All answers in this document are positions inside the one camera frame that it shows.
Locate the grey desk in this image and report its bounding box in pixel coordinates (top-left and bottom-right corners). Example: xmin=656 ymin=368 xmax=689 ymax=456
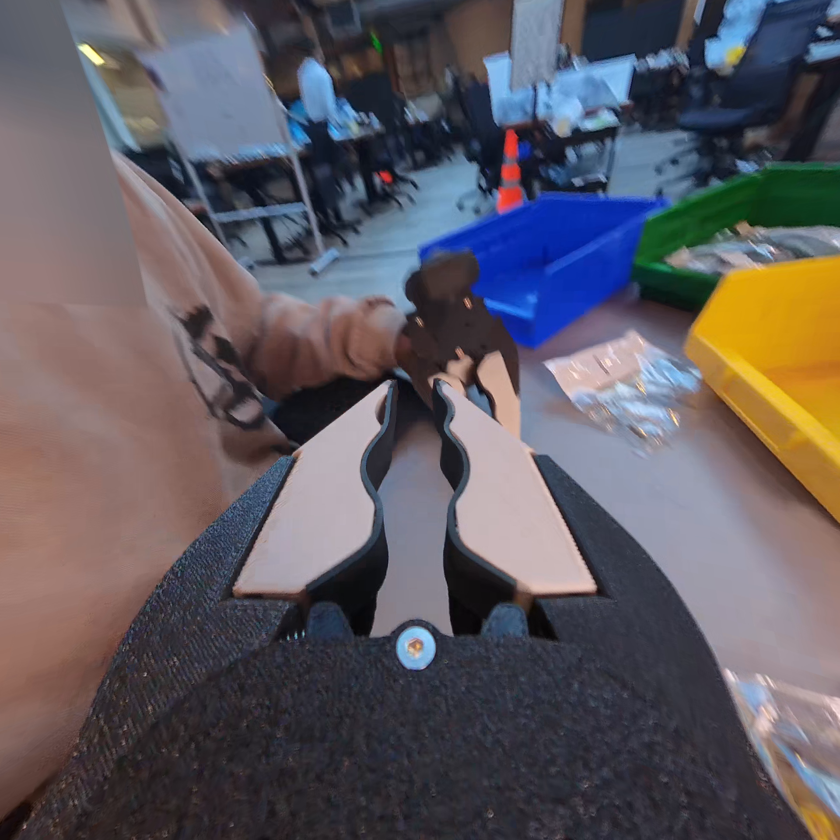
xmin=374 ymin=292 xmax=840 ymax=788

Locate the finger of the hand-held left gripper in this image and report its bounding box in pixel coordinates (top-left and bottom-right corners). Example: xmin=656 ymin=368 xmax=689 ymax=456
xmin=476 ymin=348 xmax=523 ymax=443

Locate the clear bag of bricks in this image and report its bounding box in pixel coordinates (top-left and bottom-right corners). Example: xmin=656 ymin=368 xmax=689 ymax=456
xmin=722 ymin=667 xmax=840 ymax=840

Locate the person's left forearm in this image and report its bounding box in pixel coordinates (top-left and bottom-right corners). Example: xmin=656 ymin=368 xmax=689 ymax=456
xmin=243 ymin=292 xmax=410 ymax=397

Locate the whiteboard on stand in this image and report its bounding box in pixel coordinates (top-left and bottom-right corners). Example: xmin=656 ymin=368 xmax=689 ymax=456
xmin=136 ymin=20 xmax=326 ymax=263

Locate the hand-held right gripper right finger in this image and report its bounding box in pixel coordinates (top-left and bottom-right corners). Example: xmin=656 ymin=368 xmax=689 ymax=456
xmin=435 ymin=381 xmax=598 ymax=613

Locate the green storage bin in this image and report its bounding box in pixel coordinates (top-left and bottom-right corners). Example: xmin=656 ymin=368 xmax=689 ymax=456
xmin=633 ymin=162 xmax=840 ymax=313

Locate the cluttered background table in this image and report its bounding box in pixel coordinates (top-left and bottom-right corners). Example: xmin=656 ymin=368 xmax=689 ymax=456
xmin=483 ymin=50 xmax=628 ymax=198

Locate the clear plastic bag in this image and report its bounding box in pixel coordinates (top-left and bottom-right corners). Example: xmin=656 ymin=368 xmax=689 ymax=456
xmin=663 ymin=221 xmax=840 ymax=274

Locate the black office chair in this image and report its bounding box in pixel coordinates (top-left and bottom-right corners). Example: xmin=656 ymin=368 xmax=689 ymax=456
xmin=657 ymin=0 xmax=840 ymax=198

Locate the yellow storage bin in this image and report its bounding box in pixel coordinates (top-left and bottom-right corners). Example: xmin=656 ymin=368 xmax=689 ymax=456
xmin=684 ymin=256 xmax=840 ymax=522

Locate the orange traffic cone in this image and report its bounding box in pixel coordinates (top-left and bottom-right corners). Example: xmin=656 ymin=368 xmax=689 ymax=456
xmin=494 ymin=128 xmax=530 ymax=216

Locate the blue storage bin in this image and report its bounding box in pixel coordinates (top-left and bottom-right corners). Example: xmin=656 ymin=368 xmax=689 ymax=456
xmin=418 ymin=193 xmax=673 ymax=350

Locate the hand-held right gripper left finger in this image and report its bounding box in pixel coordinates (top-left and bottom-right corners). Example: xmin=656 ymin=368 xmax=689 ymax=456
xmin=234 ymin=381 xmax=397 ymax=613

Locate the small clear bag white label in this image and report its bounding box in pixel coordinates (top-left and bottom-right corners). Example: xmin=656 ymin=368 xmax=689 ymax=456
xmin=542 ymin=329 xmax=706 ymax=447

